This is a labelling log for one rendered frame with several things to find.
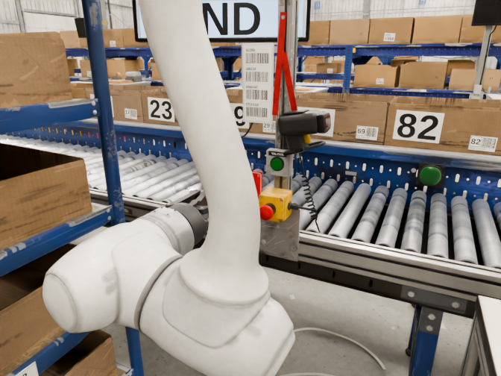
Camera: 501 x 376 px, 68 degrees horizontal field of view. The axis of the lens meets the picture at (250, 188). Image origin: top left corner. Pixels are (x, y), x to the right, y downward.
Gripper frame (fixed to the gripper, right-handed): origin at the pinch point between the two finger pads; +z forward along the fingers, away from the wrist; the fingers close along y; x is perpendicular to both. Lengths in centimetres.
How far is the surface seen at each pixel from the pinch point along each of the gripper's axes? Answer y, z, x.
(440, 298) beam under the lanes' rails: -43, 27, 30
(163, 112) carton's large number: 86, 86, 0
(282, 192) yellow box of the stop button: -1.9, 23.0, 7.3
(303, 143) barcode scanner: -7.1, 22.2, -6.5
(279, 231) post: -0.4, 26.0, 20.1
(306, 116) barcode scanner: -8.2, 20.6, -13.4
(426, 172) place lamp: -35, 79, 13
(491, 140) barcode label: -54, 86, 1
